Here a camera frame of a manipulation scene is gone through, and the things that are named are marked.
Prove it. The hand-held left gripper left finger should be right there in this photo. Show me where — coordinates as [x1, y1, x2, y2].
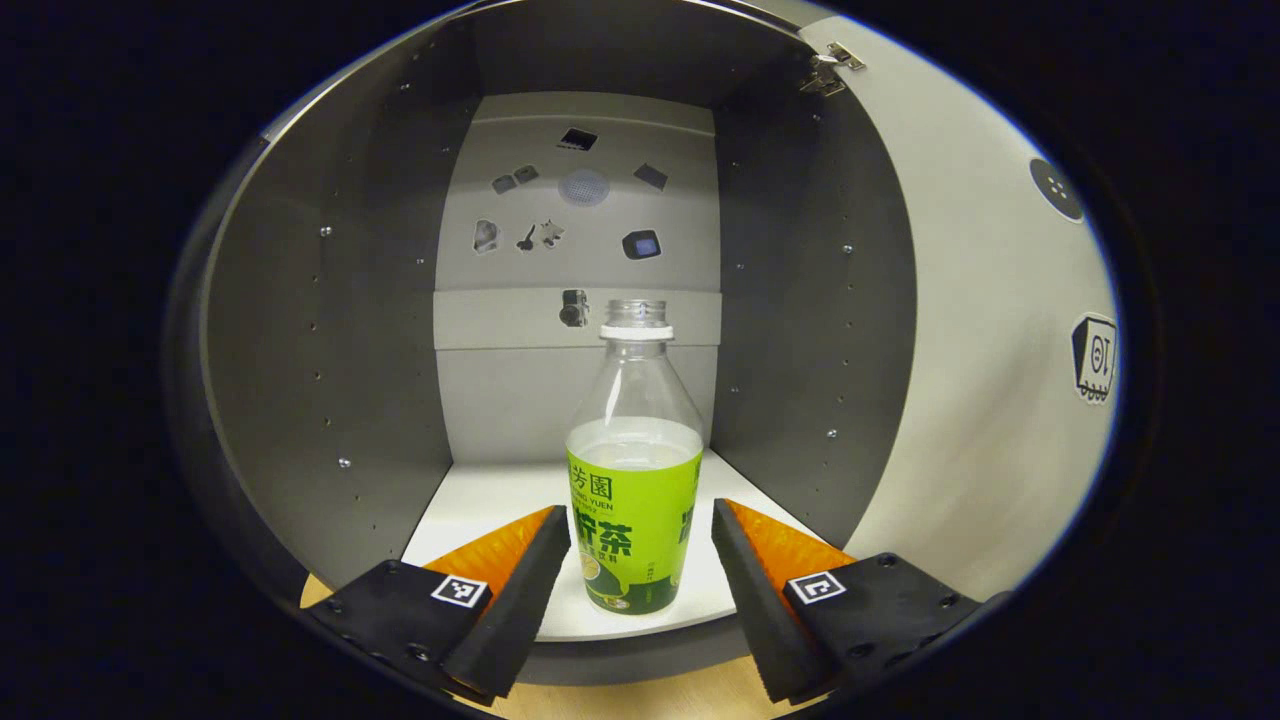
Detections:
[300, 504, 573, 701]

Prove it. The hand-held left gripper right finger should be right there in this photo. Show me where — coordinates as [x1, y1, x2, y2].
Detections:
[711, 498, 1013, 705]

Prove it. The green label plastic bottle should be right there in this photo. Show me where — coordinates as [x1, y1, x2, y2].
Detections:
[565, 298, 706, 616]

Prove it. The grey cabinet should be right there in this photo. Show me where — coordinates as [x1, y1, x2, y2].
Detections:
[165, 0, 921, 691]

